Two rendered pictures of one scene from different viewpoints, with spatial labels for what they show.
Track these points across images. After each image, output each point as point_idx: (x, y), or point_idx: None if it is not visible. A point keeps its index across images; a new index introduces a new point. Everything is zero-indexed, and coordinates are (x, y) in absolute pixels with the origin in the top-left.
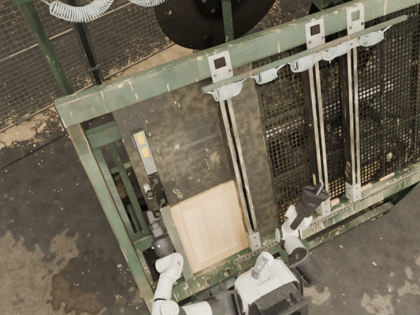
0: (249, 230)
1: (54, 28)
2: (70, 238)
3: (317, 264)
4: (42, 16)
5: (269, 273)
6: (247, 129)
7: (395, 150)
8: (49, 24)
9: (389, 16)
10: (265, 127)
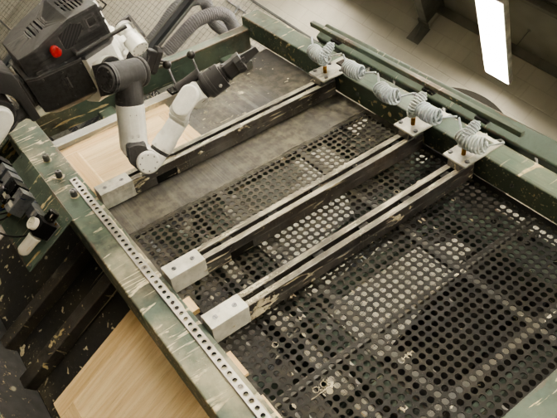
0: (133, 168)
1: (299, 400)
2: None
3: (128, 75)
4: (307, 398)
5: (118, 42)
6: (283, 136)
7: (344, 397)
8: (302, 399)
9: (535, 224)
10: (293, 152)
